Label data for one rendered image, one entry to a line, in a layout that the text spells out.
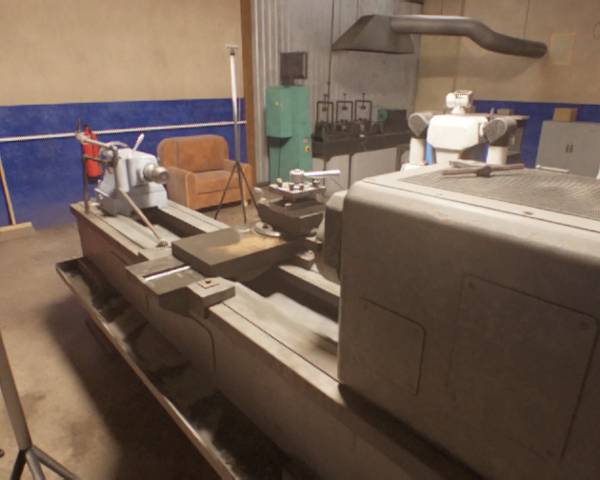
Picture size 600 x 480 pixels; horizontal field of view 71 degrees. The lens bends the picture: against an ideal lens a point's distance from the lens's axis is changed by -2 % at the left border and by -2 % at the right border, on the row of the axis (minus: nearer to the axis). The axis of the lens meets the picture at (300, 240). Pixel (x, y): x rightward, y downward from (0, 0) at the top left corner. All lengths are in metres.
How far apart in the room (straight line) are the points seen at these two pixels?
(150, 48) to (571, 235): 5.47
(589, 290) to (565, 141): 7.23
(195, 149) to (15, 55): 2.05
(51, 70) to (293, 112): 2.81
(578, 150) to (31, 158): 7.41
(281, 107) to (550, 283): 5.28
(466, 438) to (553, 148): 7.22
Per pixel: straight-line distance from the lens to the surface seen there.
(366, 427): 1.03
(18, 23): 5.47
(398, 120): 7.16
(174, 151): 5.66
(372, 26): 6.56
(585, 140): 7.81
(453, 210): 0.77
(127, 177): 2.46
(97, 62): 5.62
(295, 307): 1.66
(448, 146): 2.38
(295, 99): 5.86
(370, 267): 0.88
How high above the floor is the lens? 1.52
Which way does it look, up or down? 20 degrees down
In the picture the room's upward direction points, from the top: straight up
